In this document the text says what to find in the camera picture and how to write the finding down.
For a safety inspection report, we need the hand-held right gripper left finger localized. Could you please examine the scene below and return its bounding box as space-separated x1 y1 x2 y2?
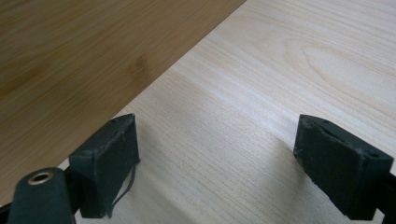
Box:
68 112 141 219

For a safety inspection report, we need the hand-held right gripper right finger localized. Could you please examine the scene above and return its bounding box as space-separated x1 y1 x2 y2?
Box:
292 113 395 221

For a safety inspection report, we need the wooden tea box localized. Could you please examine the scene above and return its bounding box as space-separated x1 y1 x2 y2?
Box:
0 0 248 208

